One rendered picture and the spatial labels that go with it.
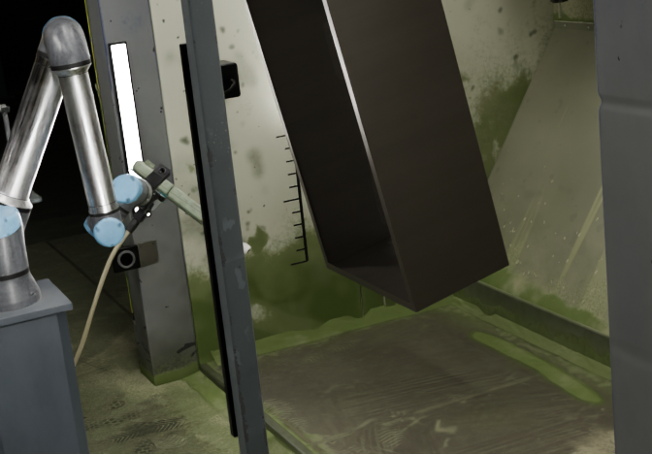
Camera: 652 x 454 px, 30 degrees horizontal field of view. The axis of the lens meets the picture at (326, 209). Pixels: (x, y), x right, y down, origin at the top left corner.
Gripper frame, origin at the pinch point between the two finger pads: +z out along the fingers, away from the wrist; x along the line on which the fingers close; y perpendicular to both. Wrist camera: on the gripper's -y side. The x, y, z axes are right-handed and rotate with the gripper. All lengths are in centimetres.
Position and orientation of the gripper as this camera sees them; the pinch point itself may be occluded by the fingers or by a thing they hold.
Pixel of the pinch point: (158, 192)
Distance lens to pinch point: 409.5
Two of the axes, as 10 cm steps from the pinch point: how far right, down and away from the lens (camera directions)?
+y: -6.0, 8.0, 0.1
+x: 7.9, 5.9, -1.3
